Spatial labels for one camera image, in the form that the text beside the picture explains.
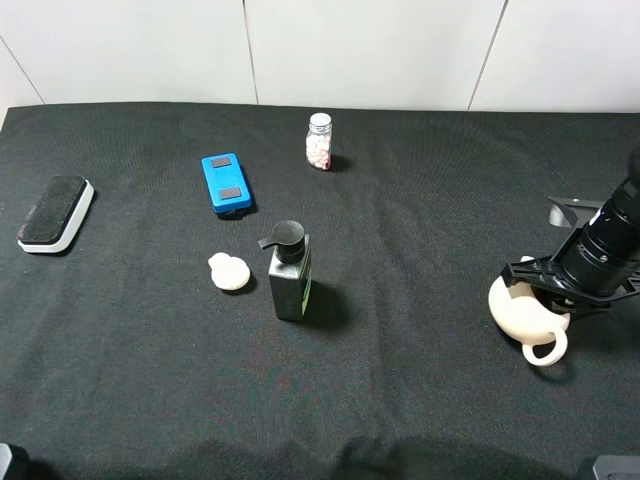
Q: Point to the blue whiteboard eraser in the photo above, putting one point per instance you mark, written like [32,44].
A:
[228,190]

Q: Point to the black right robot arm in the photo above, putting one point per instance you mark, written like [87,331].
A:
[598,263]

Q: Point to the clear pill bottle white cap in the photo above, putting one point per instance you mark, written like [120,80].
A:
[318,141]

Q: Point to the cream ceramic teapot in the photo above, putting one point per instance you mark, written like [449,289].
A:
[521,316]

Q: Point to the white black whiteboard eraser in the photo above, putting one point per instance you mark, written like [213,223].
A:
[55,220]

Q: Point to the black pump dispenser bottle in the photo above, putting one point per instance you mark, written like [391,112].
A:
[289,270]

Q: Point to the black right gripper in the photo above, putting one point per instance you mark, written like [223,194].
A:
[556,294]

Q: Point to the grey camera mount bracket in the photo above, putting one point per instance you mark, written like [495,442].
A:
[573,212]

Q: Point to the cream teapot lid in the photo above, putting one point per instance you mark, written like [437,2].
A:
[228,273]

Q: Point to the black tablecloth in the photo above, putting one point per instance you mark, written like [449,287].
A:
[120,358]

